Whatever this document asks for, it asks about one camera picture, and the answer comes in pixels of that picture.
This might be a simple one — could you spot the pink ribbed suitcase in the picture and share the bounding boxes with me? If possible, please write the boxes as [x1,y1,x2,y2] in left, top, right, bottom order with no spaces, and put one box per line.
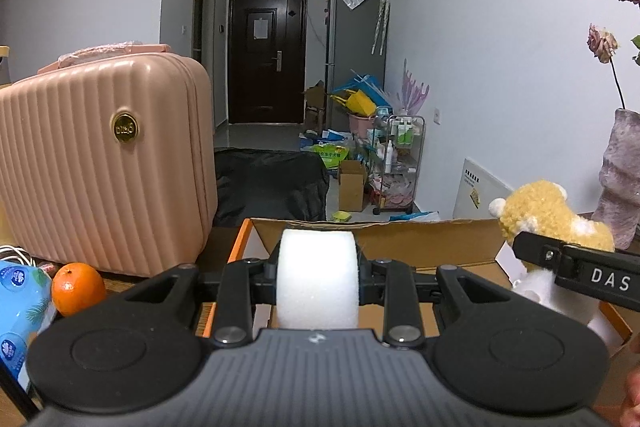
[0,42,219,279]

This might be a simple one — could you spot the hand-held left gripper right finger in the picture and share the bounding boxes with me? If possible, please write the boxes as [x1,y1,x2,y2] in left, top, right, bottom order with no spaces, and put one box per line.
[357,252,513,350]

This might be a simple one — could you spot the wire trolley cart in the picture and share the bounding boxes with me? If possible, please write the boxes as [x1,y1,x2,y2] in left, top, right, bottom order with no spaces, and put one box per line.
[372,114,426,215]

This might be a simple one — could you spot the bunch of dried pink roses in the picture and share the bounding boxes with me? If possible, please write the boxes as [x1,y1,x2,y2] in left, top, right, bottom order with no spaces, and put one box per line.
[587,0,640,110]

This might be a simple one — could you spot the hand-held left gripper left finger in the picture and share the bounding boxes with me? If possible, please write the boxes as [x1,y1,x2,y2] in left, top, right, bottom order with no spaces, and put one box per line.
[120,252,281,350]

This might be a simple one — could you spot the grey refrigerator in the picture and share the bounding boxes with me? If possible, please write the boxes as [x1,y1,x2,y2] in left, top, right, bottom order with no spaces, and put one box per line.
[326,0,392,132]

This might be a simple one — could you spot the small open cardboard box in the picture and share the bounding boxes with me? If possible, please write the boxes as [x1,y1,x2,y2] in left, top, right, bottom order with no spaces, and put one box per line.
[338,160,369,212]

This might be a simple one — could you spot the purple textured vase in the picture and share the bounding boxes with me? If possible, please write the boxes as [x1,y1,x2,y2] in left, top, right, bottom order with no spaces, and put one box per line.
[591,108,640,250]

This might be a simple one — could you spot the white cables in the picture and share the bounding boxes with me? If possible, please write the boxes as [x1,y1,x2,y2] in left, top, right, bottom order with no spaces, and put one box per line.
[0,244,36,268]

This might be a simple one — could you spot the green printed bag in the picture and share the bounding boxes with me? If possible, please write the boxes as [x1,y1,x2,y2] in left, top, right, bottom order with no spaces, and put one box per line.
[312,143,349,170]

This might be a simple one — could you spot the red cardboard box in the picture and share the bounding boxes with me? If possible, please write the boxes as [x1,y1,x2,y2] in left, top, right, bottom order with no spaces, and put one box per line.
[197,217,635,353]

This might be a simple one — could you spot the dark wooden door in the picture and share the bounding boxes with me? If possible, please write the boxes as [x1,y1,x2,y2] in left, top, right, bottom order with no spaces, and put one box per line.
[228,0,307,125]

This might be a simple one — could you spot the white and yellow plush toy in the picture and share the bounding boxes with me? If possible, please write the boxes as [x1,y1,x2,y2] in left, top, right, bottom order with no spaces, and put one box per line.
[489,179,616,325]

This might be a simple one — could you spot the brown cardboard box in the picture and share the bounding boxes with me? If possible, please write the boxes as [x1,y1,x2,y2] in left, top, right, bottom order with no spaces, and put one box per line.
[303,81,327,132]

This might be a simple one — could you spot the white flat board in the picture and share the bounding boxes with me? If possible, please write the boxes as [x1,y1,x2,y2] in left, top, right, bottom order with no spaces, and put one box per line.
[452,157,516,222]

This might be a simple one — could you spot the pink bucket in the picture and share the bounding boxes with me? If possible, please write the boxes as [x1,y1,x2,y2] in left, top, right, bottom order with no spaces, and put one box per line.
[348,113,381,138]

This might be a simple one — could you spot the blue folded plastic item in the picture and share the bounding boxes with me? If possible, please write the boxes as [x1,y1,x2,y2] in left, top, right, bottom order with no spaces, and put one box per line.
[330,69,388,108]

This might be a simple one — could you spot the blue tissue pack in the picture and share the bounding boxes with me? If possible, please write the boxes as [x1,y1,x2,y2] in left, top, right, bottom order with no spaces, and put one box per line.
[0,259,58,390]

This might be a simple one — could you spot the white foam sponge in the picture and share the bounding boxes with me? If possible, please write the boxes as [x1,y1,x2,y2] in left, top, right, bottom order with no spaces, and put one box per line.
[276,228,361,330]

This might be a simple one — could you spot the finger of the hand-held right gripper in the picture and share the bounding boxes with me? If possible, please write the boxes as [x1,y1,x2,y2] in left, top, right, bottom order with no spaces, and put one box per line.
[511,231,566,269]

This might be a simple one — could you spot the hanging white umbrellas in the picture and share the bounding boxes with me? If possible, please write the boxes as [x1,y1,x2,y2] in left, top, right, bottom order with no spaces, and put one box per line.
[371,0,391,56]

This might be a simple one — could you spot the orange fruit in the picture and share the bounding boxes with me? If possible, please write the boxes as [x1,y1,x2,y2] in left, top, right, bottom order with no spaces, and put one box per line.
[51,262,107,318]

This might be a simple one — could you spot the black duffel bag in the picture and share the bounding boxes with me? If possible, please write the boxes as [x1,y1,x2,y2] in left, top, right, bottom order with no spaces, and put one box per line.
[214,148,331,228]

